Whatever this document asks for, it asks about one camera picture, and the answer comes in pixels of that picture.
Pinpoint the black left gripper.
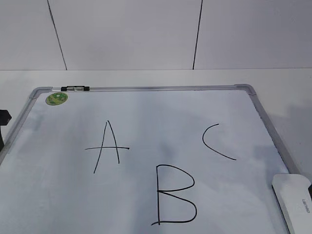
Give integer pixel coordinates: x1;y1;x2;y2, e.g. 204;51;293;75
0;110;12;151

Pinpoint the white board eraser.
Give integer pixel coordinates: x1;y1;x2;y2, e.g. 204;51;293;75
272;174;312;234

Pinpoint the white board with grey frame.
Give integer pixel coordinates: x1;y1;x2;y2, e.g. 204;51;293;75
0;85;302;234

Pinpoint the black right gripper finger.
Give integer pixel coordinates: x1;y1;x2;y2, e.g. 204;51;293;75
308;184;312;199

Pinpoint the round green sticker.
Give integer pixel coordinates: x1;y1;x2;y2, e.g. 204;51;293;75
45;92;68;106

